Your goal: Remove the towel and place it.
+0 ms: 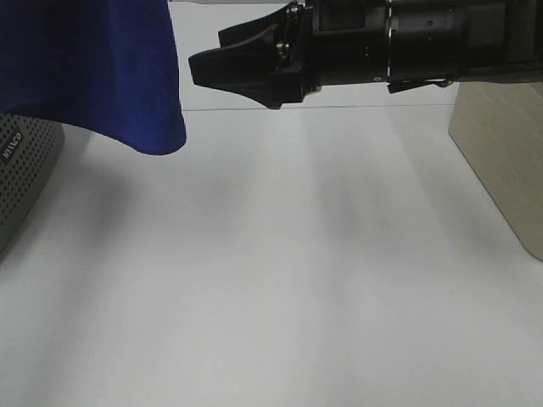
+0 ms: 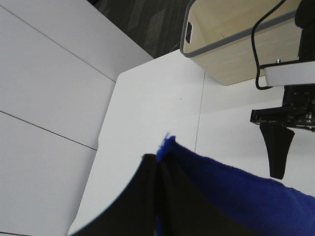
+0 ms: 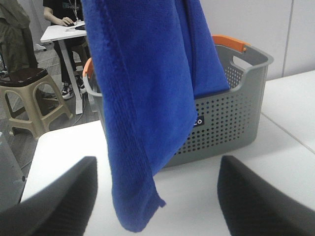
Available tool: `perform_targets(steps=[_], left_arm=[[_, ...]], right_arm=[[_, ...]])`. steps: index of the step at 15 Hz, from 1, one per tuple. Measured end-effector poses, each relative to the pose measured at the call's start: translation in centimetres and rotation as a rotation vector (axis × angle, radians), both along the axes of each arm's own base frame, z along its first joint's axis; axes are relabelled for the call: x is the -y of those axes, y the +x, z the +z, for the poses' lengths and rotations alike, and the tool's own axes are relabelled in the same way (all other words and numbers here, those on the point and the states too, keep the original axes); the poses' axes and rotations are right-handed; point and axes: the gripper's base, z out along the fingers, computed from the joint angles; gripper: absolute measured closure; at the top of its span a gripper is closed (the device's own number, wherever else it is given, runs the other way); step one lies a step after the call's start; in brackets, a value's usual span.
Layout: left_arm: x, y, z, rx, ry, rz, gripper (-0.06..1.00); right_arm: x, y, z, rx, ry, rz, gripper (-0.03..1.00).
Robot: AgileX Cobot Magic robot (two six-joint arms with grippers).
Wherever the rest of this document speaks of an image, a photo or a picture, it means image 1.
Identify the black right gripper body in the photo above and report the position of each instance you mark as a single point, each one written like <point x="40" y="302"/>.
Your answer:
<point x="329" y="43"/>

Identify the blue microfibre towel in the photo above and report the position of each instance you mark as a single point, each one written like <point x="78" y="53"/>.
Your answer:
<point x="107" y="66"/>

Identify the beige bin with grey rim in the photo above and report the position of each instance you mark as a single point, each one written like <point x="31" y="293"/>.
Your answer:
<point x="498" y="130"/>

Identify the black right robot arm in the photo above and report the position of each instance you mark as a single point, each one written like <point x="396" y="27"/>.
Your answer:
<point x="439" y="43"/>

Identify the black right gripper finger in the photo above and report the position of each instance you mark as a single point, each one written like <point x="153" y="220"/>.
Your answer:
<point x="246" y="30"/>
<point x="245" y="70"/>

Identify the grey perforated plastic basket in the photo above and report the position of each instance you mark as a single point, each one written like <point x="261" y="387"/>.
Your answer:
<point x="30" y="150"/>

